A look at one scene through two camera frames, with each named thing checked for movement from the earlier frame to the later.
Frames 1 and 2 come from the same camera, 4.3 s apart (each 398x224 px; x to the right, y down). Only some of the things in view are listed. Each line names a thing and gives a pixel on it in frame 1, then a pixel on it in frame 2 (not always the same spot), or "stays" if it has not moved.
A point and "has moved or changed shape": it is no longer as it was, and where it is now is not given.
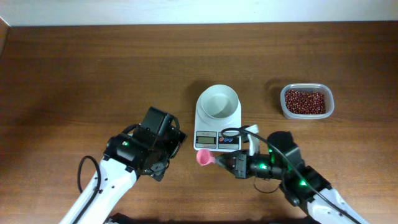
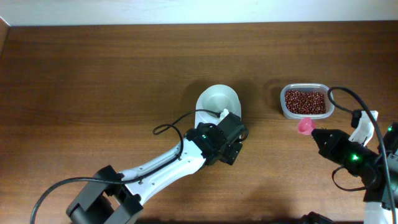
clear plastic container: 307,101 stays
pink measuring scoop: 204,157 has moved or changed shape
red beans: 305,102 stays
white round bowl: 219,101 stays
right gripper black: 231,168 -> 329,149
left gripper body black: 166,150 -> 228,154
